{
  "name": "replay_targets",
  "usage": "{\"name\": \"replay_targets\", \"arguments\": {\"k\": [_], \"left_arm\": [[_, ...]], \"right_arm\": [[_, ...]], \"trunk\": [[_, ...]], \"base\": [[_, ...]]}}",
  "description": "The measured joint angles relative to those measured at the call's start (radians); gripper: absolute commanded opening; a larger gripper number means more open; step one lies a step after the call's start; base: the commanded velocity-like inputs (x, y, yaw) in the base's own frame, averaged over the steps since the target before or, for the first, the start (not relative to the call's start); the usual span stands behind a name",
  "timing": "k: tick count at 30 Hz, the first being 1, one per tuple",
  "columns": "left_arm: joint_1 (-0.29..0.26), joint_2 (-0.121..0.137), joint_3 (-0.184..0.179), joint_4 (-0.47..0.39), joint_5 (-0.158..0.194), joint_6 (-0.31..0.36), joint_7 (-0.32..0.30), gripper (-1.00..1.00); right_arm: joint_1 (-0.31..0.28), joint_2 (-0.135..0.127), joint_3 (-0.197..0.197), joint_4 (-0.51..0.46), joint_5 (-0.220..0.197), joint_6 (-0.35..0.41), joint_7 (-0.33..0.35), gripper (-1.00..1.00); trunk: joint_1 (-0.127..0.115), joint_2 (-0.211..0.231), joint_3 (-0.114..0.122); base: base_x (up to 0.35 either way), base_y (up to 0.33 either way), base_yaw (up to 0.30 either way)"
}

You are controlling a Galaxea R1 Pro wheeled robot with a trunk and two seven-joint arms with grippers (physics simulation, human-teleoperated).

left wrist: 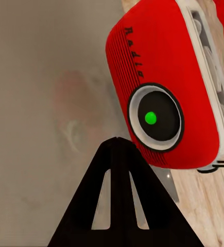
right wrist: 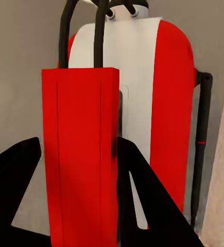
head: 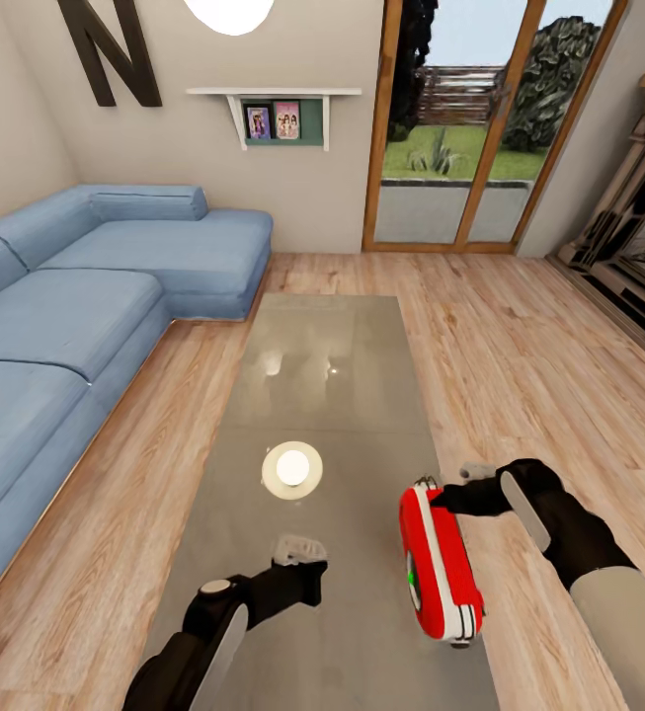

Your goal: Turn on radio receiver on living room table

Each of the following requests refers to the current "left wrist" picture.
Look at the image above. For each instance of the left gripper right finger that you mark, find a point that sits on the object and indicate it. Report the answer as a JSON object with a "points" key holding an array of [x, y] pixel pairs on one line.
{"points": [[167, 225]]}

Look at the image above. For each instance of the radio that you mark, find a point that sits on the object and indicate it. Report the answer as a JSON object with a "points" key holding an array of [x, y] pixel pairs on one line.
{"points": [[170, 83]]}

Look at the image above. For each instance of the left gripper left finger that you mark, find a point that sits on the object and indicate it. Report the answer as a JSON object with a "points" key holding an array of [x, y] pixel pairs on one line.
{"points": [[74, 229]]}

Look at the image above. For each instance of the coffee table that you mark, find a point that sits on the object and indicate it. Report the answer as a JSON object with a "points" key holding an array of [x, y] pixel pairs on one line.
{"points": [[58, 103]]}

